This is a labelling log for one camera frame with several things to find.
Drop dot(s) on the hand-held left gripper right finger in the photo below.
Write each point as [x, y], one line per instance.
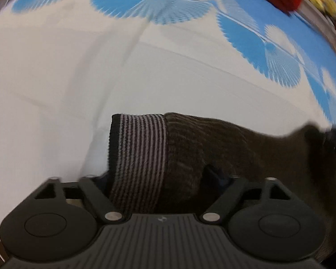
[213, 174]

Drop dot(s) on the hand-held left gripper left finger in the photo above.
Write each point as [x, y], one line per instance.
[93, 187]

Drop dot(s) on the blue white printed bed sheet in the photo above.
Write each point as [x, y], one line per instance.
[72, 75]

